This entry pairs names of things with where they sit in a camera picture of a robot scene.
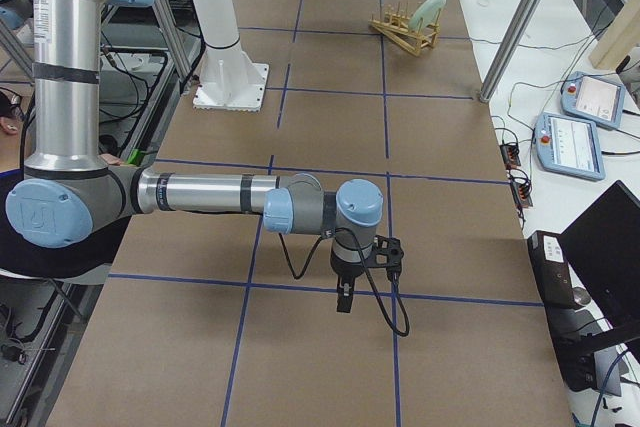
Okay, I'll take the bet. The white pedestal column base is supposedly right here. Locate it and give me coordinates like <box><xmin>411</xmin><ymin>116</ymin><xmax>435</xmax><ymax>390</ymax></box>
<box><xmin>192</xmin><ymin>0</ymin><xmax>269</xmax><ymax>112</ymax></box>

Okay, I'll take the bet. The aluminium frame post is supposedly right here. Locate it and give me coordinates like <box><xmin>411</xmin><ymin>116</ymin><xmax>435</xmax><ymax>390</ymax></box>
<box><xmin>479</xmin><ymin>0</ymin><xmax>541</xmax><ymax>103</ymax></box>

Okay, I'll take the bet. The terminal block connector far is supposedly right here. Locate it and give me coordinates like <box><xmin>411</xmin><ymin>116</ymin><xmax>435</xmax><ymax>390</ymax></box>
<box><xmin>498</xmin><ymin>127</ymin><xmax>521</xmax><ymax>169</ymax></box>

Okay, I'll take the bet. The terminal block connector near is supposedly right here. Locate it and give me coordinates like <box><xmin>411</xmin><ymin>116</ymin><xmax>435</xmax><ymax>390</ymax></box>
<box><xmin>507</xmin><ymin>168</ymin><xmax>533</xmax><ymax>209</ymax></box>

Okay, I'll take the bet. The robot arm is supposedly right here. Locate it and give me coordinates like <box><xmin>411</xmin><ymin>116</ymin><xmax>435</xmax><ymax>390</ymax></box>
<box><xmin>5</xmin><ymin>0</ymin><xmax>383</xmax><ymax>312</ymax></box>

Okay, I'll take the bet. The teach pendant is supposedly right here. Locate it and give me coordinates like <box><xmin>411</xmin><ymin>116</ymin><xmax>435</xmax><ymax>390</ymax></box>
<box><xmin>534</xmin><ymin>112</ymin><xmax>606</xmax><ymax>181</ymax></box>
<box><xmin>561</xmin><ymin>71</ymin><xmax>624</xmax><ymax>130</ymax></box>

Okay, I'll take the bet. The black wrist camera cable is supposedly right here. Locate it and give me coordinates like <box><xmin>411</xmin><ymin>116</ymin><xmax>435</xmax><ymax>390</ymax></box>
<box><xmin>277</xmin><ymin>227</ymin><xmax>411</xmax><ymax>338</ymax></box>

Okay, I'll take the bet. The terminal block connector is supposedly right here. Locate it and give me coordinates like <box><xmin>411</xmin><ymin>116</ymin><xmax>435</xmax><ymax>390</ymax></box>
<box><xmin>507</xmin><ymin>168</ymin><xmax>533</xmax><ymax>209</ymax></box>
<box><xmin>498</xmin><ymin>127</ymin><xmax>521</xmax><ymax>169</ymax></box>

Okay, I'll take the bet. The black box device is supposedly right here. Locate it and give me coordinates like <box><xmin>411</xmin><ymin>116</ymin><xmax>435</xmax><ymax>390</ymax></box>
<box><xmin>527</xmin><ymin>230</ymin><xmax>592</xmax><ymax>309</ymax></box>

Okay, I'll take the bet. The wooden dish rack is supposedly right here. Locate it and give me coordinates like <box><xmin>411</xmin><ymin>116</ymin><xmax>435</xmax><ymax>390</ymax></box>
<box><xmin>369</xmin><ymin>5</ymin><xmax>444</xmax><ymax>57</ymax></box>

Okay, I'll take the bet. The pale green plate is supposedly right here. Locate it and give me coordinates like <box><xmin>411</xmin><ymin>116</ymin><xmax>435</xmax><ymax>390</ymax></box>
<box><xmin>408</xmin><ymin>0</ymin><xmax>446</xmax><ymax>32</ymax></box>

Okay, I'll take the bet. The green handled tool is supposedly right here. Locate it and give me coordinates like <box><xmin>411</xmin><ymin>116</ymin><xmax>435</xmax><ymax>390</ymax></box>
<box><xmin>126</xmin><ymin>149</ymin><xmax>157</xmax><ymax>167</ymax></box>

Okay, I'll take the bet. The brown paper table cover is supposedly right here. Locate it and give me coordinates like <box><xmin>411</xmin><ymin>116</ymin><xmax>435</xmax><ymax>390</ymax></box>
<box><xmin>48</xmin><ymin>0</ymin><xmax>572</xmax><ymax>426</ymax></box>

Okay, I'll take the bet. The black monitor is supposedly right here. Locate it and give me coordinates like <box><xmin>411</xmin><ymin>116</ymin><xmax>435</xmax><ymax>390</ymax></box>
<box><xmin>559</xmin><ymin>180</ymin><xmax>639</xmax><ymax>327</ymax></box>

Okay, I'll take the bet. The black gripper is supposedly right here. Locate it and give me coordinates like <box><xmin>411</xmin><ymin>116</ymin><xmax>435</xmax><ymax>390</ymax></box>
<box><xmin>330</xmin><ymin>245</ymin><xmax>364</xmax><ymax>313</ymax></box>

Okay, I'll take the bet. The far teach pendant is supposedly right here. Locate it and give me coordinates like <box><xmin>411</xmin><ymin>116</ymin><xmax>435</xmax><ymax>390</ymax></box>
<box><xmin>561</xmin><ymin>71</ymin><xmax>624</xmax><ymax>130</ymax></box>

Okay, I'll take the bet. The near teach pendant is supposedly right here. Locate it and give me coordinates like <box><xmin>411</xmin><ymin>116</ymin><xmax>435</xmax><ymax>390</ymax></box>
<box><xmin>534</xmin><ymin>112</ymin><xmax>606</xmax><ymax>181</ymax></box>

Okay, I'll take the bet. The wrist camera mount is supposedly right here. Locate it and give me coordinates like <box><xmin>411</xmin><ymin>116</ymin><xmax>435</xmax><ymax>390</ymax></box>
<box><xmin>366</xmin><ymin>235</ymin><xmax>404</xmax><ymax>283</ymax></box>

